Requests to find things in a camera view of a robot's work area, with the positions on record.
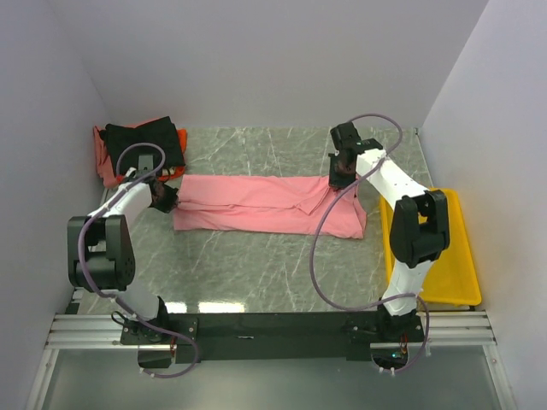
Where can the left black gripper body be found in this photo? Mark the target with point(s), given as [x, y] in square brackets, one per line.
[167, 202]

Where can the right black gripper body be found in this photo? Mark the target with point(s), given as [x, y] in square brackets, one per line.
[339, 177]

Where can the pink t shirt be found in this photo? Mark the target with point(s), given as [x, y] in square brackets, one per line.
[280, 205]

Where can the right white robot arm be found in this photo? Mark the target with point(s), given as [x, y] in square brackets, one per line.
[393, 184]

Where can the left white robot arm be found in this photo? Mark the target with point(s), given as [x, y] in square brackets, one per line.
[100, 254]

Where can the salmon folded t shirt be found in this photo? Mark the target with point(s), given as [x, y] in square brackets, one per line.
[104, 167]

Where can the black folded t shirt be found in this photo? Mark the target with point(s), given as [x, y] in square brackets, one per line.
[125, 144]

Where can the orange folded t shirt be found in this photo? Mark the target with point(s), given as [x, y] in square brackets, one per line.
[180, 170]

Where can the yellow plastic tray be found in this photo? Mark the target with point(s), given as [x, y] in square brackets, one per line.
[457, 256]

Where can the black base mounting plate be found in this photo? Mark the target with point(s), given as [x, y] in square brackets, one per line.
[272, 336]

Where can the aluminium frame rail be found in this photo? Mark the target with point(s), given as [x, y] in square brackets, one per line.
[88, 332]

